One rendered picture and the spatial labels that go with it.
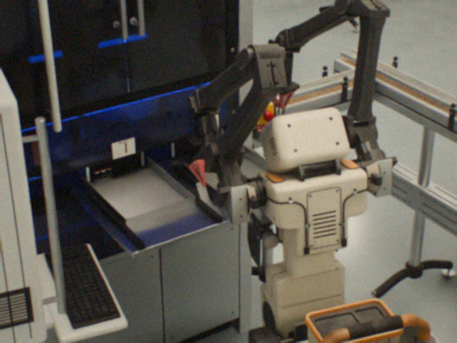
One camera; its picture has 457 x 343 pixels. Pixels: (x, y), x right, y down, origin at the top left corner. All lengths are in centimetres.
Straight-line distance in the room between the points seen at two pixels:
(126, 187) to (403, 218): 193
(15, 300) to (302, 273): 80
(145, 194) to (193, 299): 66
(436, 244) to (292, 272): 196
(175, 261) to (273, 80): 133
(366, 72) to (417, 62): 393
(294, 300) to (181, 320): 103
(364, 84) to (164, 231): 80
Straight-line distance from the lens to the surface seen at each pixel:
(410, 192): 394
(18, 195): 238
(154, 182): 320
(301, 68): 641
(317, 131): 250
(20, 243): 245
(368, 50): 267
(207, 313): 372
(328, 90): 378
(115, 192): 315
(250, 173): 324
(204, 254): 355
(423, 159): 384
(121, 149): 313
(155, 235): 291
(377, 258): 440
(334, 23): 281
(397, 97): 381
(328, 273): 272
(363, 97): 269
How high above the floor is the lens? 246
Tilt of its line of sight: 29 degrees down
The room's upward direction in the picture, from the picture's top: 1 degrees counter-clockwise
